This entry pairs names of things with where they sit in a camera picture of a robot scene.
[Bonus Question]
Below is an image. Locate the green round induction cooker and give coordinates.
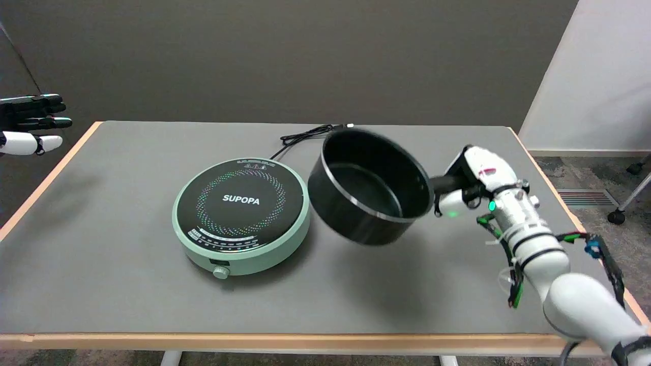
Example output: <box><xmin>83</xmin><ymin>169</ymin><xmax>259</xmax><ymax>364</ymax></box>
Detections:
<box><xmin>172</xmin><ymin>158</ymin><xmax>311</xmax><ymax>280</ymax></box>

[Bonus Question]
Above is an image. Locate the black cooker power cord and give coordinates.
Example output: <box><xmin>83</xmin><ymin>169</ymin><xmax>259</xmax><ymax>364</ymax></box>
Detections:
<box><xmin>270</xmin><ymin>124</ymin><xmax>355</xmax><ymax>161</ymax></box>

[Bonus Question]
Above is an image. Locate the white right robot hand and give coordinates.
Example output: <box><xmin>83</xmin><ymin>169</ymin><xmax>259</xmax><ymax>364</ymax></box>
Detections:
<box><xmin>435</xmin><ymin>145</ymin><xmax>529</xmax><ymax>219</ymax></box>

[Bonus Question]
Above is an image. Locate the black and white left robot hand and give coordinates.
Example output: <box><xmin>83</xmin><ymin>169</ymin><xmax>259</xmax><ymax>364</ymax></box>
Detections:
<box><xmin>0</xmin><ymin>94</ymin><xmax>73</xmax><ymax>157</ymax></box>

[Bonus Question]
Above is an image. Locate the black pot with handle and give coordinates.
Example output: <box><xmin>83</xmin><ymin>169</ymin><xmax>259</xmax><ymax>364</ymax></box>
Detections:
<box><xmin>308</xmin><ymin>127</ymin><xmax>461</xmax><ymax>246</ymax></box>

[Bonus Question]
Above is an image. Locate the floor vent grille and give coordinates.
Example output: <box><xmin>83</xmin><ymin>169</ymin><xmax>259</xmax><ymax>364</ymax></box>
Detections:
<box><xmin>557</xmin><ymin>189</ymin><xmax>619</xmax><ymax>207</ymax></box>

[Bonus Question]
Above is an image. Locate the black caster wheel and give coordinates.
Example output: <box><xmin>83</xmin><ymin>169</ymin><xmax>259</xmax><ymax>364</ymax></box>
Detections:
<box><xmin>627</xmin><ymin>155</ymin><xmax>651</xmax><ymax>176</ymax></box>

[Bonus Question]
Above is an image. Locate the black robot cable harness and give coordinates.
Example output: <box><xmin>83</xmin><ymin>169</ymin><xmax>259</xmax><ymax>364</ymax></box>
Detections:
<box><xmin>477</xmin><ymin>213</ymin><xmax>627</xmax><ymax>366</ymax></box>

